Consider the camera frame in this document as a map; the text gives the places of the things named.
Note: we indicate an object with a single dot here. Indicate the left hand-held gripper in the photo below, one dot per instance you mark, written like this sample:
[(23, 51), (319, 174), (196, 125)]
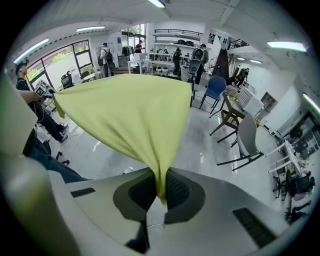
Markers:
[(42, 88)]

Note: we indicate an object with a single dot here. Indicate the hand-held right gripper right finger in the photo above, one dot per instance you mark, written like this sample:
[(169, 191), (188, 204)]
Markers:
[(186, 197)]

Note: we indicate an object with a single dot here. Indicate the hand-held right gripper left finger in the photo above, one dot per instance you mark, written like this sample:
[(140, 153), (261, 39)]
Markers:
[(133, 197)]

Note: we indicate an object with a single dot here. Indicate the yellow-green tablecloth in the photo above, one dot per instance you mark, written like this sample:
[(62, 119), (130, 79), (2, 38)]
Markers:
[(125, 112)]

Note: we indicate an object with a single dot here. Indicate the person's left forearm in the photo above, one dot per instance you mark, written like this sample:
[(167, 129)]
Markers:
[(27, 95)]

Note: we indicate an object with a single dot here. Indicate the black office chair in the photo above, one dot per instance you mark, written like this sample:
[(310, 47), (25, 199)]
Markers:
[(67, 80), (297, 185)]

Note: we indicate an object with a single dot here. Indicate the person's white shoe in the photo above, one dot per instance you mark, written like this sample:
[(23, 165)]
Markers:
[(128, 170)]

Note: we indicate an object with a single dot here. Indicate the black framed window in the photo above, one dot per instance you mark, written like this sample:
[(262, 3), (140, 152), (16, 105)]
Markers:
[(62, 62)]

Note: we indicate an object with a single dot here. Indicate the ceiling light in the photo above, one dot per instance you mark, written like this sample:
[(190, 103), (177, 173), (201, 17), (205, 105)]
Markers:
[(156, 3), (90, 28), (286, 46), (31, 50), (311, 102)]

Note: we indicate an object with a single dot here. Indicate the person's blue jeans leg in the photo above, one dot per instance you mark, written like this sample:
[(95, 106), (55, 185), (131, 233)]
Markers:
[(57, 167)]

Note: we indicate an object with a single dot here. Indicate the grey chair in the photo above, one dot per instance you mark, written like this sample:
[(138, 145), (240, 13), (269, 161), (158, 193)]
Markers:
[(246, 135)]

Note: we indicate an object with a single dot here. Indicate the wooden rattan chair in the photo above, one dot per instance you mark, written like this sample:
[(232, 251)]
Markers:
[(231, 117)]

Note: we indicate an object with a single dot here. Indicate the black cabinet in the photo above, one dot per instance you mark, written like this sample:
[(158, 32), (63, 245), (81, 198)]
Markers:
[(136, 70)]

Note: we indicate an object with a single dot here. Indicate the white desk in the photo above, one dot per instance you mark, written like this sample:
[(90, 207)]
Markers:
[(135, 62)]

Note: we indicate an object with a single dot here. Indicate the white microwave box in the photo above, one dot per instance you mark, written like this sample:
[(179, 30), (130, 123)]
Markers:
[(140, 56)]

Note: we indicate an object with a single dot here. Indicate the white side table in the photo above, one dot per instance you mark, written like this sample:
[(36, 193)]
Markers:
[(282, 150)]

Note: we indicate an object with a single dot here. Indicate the blue chair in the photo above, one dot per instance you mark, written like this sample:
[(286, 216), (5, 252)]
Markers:
[(216, 86)]

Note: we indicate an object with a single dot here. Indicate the white box appliance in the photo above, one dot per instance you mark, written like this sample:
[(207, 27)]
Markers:
[(250, 100)]

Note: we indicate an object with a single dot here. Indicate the white chair with black legs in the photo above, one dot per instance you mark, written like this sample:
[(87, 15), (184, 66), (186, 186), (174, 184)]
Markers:
[(186, 73)]

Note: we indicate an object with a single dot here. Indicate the wooden cubby shelf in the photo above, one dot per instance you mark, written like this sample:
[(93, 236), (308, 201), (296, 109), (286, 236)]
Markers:
[(270, 100)]

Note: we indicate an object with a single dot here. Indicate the white shelf unit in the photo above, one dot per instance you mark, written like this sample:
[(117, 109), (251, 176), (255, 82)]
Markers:
[(165, 45)]

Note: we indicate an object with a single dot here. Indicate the black staircase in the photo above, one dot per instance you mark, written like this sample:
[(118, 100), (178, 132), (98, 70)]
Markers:
[(222, 62)]

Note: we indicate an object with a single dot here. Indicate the black railing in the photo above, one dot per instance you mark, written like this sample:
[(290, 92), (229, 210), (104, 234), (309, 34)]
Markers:
[(178, 31)]

